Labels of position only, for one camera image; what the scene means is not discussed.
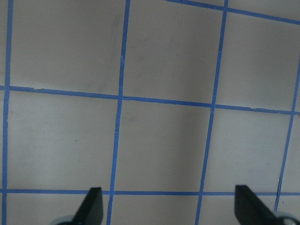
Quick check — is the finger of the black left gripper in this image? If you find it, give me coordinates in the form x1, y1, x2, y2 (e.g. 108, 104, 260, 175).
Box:
71, 187, 104, 225

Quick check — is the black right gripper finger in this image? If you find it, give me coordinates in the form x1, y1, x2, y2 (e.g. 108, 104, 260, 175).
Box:
234, 185, 288, 225

